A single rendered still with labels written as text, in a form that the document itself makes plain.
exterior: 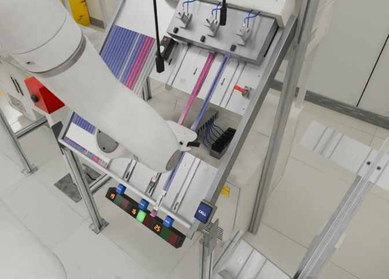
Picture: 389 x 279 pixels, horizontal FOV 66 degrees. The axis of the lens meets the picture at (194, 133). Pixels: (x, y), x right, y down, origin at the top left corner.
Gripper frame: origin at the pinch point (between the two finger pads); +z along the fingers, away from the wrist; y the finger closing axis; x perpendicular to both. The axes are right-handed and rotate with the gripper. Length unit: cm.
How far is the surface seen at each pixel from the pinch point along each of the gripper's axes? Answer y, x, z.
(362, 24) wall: -10, -89, 165
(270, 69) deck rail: -9.5, -25.5, 15.0
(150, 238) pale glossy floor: 32, 77, 61
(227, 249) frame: -12, 48, 46
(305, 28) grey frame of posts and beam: -12.7, -40.7, 20.8
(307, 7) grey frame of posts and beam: -12, -46, 18
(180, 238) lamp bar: -5.8, 33.0, 7.7
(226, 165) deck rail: -9.8, 5.4, 10.0
